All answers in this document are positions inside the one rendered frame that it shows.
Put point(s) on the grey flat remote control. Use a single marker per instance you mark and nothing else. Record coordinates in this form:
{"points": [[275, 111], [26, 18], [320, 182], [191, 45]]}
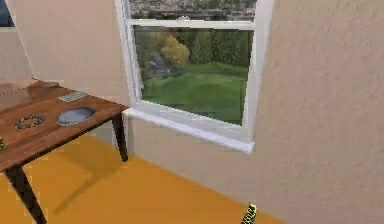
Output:
{"points": [[72, 96]]}

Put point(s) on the dark blue window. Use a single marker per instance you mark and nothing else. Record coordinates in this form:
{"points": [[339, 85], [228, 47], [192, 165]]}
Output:
{"points": [[5, 15]]}

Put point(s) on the brown wooden table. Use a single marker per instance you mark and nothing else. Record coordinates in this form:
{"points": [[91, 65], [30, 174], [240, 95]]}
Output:
{"points": [[46, 130]]}

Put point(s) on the white framed window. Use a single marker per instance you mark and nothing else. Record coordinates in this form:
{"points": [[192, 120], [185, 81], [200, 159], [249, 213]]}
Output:
{"points": [[195, 80]]}

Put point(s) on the green plant leaf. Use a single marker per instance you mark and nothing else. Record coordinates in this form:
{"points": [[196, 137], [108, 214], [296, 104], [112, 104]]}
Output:
{"points": [[2, 145]]}

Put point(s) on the grey round plate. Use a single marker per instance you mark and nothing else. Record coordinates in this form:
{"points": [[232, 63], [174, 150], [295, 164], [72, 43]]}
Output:
{"points": [[75, 116]]}

